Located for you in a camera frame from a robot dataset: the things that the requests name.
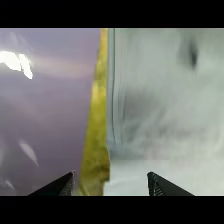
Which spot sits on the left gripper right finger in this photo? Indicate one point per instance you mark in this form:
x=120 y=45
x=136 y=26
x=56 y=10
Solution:
x=160 y=186

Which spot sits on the dark brown garment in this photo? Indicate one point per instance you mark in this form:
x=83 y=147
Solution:
x=166 y=100

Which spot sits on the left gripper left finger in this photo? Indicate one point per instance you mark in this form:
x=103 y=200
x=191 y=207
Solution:
x=63 y=186

